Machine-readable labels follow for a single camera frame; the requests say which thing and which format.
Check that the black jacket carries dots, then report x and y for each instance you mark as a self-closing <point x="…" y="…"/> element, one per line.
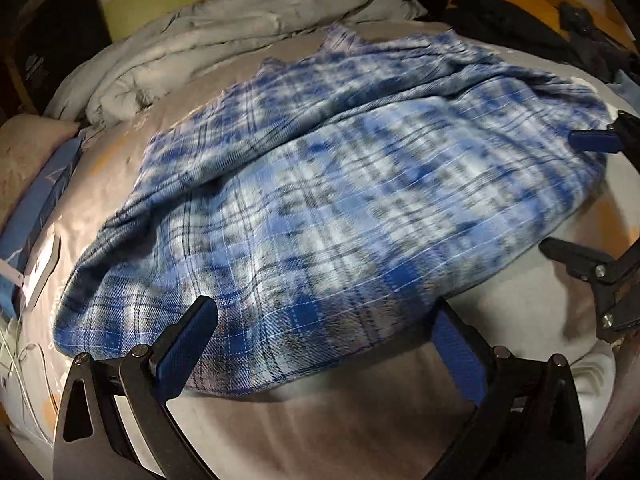
<point x="500" y="25"/>

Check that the grey crumpled duvet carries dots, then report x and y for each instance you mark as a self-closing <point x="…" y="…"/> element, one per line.
<point x="225" y="25"/>

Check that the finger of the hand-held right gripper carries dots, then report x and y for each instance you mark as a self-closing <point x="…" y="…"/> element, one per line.
<point x="575" y="257"/>
<point x="592" y="141"/>

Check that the blue plaid flannel shirt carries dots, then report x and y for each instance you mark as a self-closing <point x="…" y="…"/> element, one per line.
<point x="325" y="210"/>

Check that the light blue cloth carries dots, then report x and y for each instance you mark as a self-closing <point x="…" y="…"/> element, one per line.
<point x="627" y="90"/>

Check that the white card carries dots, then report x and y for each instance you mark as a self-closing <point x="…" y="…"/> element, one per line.
<point x="42" y="270"/>

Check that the beige pillow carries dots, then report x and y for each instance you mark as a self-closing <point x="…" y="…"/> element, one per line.
<point x="30" y="160"/>

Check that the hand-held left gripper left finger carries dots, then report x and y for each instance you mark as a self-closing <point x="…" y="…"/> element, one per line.
<point x="187" y="350"/>

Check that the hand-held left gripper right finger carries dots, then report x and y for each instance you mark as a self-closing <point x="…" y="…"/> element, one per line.
<point x="455" y="355"/>

